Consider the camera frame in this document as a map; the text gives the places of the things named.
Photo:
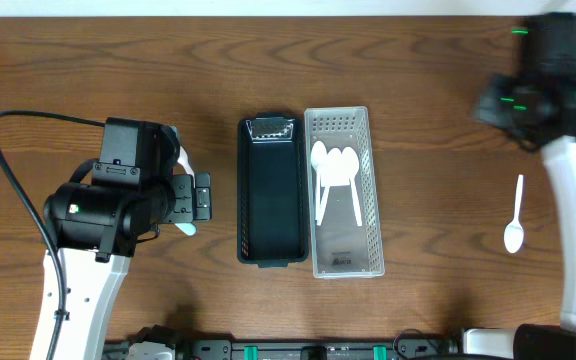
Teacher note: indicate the clear plastic basket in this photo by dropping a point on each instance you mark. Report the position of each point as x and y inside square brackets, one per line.
[340, 248]

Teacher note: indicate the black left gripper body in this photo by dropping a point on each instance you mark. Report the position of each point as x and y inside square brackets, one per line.
[201, 197]

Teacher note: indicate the white plastic spoon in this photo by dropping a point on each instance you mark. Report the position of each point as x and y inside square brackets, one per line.
[317, 157]
[352, 162]
[513, 236]
[330, 174]

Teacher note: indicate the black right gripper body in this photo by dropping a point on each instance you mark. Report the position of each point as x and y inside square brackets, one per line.
[504, 102]

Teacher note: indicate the white plastic fork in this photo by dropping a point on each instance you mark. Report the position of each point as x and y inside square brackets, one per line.
[183, 161]

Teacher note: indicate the black plastic basket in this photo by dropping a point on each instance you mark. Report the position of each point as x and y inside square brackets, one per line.
[272, 205]

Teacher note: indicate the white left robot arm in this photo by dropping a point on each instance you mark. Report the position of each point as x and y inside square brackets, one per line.
[141, 181]

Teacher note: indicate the mint green plastic fork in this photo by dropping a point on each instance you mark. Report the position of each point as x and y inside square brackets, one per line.
[188, 229]

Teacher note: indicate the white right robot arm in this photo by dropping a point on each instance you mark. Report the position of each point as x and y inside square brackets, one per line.
[536, 107]

